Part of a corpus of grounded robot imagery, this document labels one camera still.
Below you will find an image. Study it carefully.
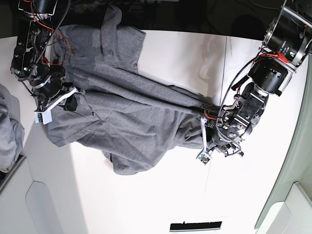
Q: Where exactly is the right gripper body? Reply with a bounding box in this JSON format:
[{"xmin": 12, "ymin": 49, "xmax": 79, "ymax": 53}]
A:
[{"xmin": 33, "ymin": 73, "xmax": 85, "ymax": 112}]

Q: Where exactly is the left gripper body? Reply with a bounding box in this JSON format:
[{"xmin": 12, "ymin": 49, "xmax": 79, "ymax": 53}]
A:
[{"xmin": 199, "ymin": 114, "xmax": 253, "ymax": 158}]

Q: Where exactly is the grey t-shirt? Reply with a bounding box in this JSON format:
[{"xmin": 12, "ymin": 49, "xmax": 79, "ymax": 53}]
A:
[{"xmin": 46, "ymin": 5, "xmax": 209, "ymax": 175}]

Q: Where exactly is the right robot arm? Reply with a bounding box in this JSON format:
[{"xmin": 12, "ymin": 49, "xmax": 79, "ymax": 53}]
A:
[{"xmin": 10, "ymin": 0, "xmax": 83, "ymax": 114}]

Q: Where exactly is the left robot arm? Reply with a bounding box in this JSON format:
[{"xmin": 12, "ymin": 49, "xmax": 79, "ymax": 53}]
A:
[{"xmin": 197, "ymin": 0, "xmax": 312, "ymax": 164}]

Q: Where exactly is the grey clothes pile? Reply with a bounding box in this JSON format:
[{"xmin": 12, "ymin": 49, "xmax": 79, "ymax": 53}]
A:
[{"xmin": 0, "ymin": 85, "xmax": 24, "ymax": 173}]

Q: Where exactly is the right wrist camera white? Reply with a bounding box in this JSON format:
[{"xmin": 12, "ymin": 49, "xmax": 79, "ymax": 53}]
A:
[{"xmin": 34, "ymin": 110, "xmax": 52, "ymax": 125}]

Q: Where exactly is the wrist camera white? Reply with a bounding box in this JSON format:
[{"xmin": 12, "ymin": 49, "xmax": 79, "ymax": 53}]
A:
[
  {"xmin": 196, "ymin": 151, "xmax": 212, "ymax": 165},
  {"xmin": 34, "ymin": 110, "xmax": 52, "ymax": 125}
]

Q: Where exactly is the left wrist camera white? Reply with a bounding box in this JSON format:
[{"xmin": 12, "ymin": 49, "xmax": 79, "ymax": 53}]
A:
[{"xmin": 196, "ymin": 151, "xmax": 212, "ymax": 165}]

